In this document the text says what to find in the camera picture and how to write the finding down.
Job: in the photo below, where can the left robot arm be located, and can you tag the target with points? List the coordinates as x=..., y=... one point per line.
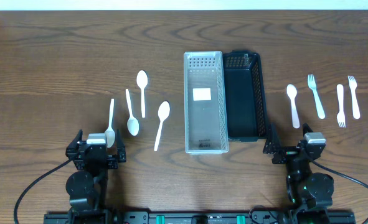
x=87, y=186

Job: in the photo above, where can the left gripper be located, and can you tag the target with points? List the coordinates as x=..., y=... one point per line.
x=96, y=157

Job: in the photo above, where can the white label in clear basket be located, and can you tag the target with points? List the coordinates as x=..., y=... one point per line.
x=201, y=94

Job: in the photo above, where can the clear plastic basket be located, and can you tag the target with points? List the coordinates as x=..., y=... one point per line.
x=206, y=130

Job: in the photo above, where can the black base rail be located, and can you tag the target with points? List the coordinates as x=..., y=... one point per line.
x=254, y=216

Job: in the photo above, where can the white fork long handle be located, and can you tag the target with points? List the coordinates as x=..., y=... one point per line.
x=312, y=85

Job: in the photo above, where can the white fork tines down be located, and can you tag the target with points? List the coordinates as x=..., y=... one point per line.
x=340, y=97

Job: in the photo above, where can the black plastic basket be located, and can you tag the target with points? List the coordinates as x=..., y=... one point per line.
x=247, y=118

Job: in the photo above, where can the white spoon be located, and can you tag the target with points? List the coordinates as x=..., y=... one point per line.
x=163, y=113
x=142, y=82
x=132, y=123
x=110, y=133
x=291, y=91

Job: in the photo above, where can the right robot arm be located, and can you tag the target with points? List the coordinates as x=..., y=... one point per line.
x=304, y=187

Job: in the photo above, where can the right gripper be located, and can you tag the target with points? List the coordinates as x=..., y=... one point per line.
x=273, y=147

